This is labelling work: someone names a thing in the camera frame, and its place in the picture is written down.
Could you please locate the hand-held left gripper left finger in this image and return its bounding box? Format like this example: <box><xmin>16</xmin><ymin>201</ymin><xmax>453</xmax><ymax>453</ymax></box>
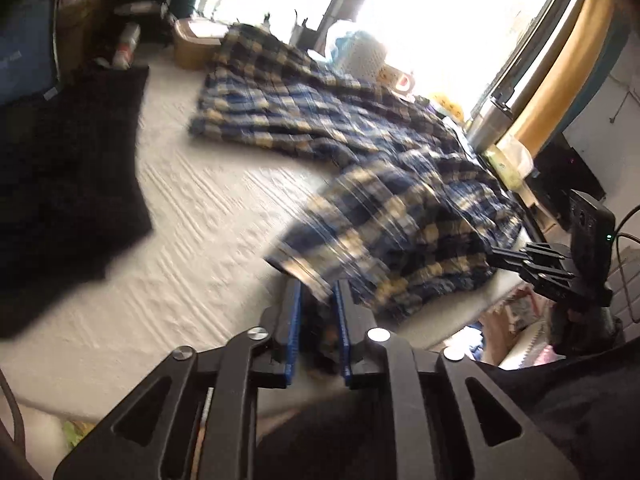
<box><xmin>54</xmin><ymin>277</ymin><xmax>303</xmax><ymax>480</ymax></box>

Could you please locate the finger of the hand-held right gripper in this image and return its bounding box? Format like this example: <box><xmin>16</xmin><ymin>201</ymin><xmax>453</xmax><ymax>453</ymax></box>
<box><xmin>491</xmin><ymin>241</ymin><xmax>568</xmax><ymax>267</ymax></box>
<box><xmin>520</xmin><ymin>259</ymin><xmax>576</xmax><ymax>286</ymax></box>

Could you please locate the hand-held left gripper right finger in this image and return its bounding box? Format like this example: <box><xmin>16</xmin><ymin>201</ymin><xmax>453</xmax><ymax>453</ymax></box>
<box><xmin>334</xmin><ymin>279</ymin><xmax>581</xmax><ymax>480</ymax></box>

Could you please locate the blue yellow plaid shirt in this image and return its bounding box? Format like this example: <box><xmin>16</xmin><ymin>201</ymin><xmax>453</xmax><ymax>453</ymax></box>
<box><xmin>189</xmin><ymin>22</ymin><xmax>526</xmax><ymax>321</ymax></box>

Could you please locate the black box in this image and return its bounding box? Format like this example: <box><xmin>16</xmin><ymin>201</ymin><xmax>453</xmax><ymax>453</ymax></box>
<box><xmin>532</xmin><ymin>132</ymin><xmax>606</xmax><ymax>231</ymax></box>

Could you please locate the pink patterned cloth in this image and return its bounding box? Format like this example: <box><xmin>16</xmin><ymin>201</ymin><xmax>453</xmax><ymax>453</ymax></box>
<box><xmin>450</xmin><ymin>285</ymin><xmax>558</xmax><ymax>367</ymax></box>

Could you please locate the white textured tablecloth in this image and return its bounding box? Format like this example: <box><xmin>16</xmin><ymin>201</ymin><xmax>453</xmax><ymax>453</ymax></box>
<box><xmin>0</xmin><ymin>50</ymin><xmax>526</xmax><ymax>421</ymax></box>

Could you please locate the yellow printed bag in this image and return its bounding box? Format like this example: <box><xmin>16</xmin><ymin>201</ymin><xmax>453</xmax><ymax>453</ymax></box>
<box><xmin>430</xmin><ymin>92</ymin><xmax>466</xmax><ymax>121</ymax></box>

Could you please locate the ochre curtain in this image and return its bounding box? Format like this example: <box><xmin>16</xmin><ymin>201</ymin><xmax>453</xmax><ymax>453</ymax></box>
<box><xmin>510</xmin><ymin>0</ymin><xmax>616</xmax><ymax>158</ymax></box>

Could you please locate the cream cartoon mug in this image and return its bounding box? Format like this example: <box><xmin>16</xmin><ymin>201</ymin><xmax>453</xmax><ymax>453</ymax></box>
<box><xmin>380</xmin><ymin>62</ymin><xmax>416</xmax><ymax>96</ymax></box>

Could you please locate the white perforated basket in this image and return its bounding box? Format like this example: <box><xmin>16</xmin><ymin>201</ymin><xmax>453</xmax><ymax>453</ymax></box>
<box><xmin>340</xmin><ymin>30</ymin><xmax>388</xmax><ymax>81</ymax></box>

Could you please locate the black cloth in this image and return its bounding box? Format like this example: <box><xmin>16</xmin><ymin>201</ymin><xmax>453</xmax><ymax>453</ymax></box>
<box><xmin>0</xmin><ymin>62</ymin><xmax>153</xmax><ymax>341</ymax></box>

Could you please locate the tan lunch box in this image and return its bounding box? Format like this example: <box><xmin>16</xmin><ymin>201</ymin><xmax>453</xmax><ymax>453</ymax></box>
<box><xmin>172</xmin><ymin>17</ymin><xmax>228</xmax><ymax>71</ymax></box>

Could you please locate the white and red bottle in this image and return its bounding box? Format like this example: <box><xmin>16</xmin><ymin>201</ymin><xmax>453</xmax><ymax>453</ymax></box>
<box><xmin>112</xmin><ymin>22</ymin><xmax>142</xmax><ymax>68</ymax></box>

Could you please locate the brown cardboard box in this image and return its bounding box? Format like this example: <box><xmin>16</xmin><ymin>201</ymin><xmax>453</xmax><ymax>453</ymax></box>
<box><xmin>57</xmin><ymin>0</ymin><xmax>116</xmax><ymax>76</ymax></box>

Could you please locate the blue bag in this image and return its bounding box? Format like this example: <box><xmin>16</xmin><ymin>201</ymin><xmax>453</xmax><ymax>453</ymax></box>
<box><xmin>0</xmin><ymin>0</ymin><xmax>61</xmax><ymax>106</ymax></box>

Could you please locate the black cable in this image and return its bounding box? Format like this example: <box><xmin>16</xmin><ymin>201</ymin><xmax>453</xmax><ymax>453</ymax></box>
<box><xmin>0</xmin><ymin>370</ymin><xmax>26</xmax><ymax>461</ymax></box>
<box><xmin>611</xmin><ymin>205</ymin><xmax>640</xmax><ymax>323</ymax></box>

